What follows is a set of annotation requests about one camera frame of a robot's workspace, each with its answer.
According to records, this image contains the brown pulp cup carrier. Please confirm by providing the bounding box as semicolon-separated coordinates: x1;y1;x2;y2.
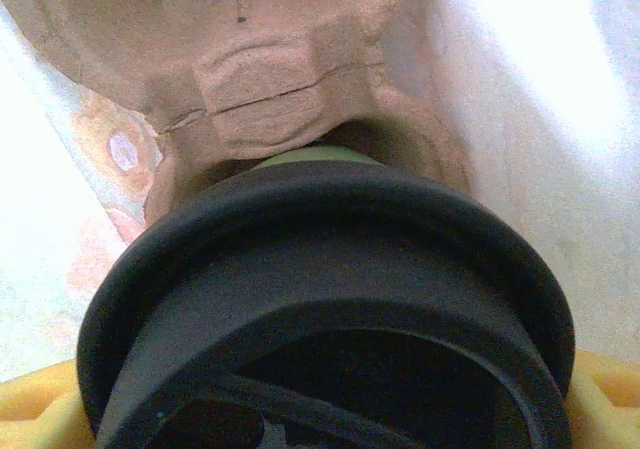
0;0;479;235

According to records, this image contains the painted paper gift bag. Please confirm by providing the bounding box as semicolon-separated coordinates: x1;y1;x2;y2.
0;0;640;420

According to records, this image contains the black plastic cup lid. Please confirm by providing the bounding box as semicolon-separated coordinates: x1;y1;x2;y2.
76;161;575;449

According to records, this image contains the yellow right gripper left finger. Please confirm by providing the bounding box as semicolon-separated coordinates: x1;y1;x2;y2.
0;361;96;449

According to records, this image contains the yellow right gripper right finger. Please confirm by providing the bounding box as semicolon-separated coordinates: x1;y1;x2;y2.
567;366;640;449

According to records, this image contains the green paper coffee cup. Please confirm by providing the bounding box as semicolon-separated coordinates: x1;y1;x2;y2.
252;144;381;171

